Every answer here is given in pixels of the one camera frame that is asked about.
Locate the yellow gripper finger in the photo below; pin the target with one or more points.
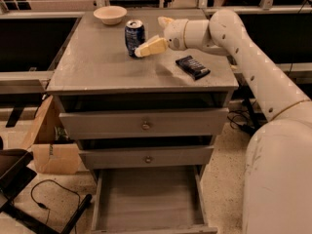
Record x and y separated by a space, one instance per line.
155 45
164 21

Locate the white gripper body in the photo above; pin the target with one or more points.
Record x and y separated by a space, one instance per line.
175 33

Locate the blue pepsi can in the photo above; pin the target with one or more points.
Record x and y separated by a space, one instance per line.
134 35

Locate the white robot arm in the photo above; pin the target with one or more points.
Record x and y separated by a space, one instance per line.
278 170

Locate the grey drawer cabinet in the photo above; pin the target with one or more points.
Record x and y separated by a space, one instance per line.
96 74

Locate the grey top drawer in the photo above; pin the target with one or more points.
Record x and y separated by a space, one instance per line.
144 123

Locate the grey middle drawer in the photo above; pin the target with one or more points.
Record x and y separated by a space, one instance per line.
146 157

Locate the grey open bottom drawer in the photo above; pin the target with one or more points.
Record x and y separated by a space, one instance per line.
163 200

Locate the dark blue snack bar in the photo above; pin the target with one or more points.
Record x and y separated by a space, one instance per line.
192 67

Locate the cream paper bowl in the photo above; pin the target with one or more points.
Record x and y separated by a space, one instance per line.
110 15

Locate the black desk leg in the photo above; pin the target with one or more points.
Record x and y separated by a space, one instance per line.
249 106

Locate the brown cardboard box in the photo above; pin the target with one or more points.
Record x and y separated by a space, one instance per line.
51 156

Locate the black chair at left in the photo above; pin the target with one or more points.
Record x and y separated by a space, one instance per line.
61 195

